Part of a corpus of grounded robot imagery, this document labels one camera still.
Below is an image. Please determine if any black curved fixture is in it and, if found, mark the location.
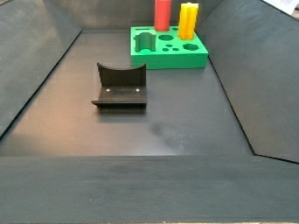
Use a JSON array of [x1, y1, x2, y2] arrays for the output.
[[90, 63, 146, 108]]

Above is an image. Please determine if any green shape sorter board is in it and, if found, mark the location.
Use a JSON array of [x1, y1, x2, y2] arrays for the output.
[[130, 26, 208, 69]]

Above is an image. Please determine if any red cylinder peg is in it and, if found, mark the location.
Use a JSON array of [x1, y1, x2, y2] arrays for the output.
[[153, 0, 172, 32]]

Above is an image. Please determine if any yellow star peg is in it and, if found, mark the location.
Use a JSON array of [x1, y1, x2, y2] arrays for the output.
[[178, 3, 198, 40]]

